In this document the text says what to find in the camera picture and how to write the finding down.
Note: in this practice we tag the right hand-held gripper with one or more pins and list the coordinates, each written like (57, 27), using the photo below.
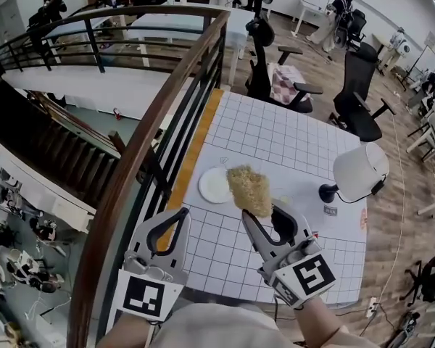
(311, 274)

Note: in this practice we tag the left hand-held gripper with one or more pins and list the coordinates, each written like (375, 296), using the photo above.
(141, 296)

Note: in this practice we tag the beige noodle block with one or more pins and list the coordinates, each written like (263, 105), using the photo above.
(248, 189)

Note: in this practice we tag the white round plate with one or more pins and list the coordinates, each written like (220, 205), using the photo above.
(212, 185)

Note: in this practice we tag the person's right forearm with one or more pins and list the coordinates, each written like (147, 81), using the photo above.
(319, 317)

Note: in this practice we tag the person's left forearm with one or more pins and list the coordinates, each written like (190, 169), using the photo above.
(127, 334)

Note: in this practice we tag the wooden handrail black metal railing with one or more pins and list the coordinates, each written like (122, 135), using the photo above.
(105, 201)

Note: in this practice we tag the white checked tablecloth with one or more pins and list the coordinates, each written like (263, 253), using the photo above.
(268, 140)

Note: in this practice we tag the white shade table lamp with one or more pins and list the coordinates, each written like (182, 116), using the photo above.
(360, 170)

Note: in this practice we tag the person's beige shirt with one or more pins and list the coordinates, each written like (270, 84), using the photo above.
(221, 326)

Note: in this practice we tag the white power strip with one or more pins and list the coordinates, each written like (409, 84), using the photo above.
(371, 307)

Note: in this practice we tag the dark wooden staircase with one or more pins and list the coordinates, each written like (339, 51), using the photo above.
(58, 136)

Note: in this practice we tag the pink checked cloth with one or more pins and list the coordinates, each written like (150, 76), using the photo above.
(284, 82)

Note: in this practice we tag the grey floor machine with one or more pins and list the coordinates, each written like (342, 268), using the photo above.
(406, 330)

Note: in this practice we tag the black office chair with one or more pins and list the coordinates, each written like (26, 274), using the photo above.
(259, 71)
(357, 85)
(357, 25)
(433, 281)

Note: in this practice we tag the white cloth covered table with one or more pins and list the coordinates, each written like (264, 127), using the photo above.
(188, 22)
(79, 27)

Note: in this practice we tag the white small desk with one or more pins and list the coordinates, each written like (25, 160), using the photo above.
(310, 7)

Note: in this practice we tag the whiteboard on stand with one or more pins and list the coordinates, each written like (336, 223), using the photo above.
(427, 54)

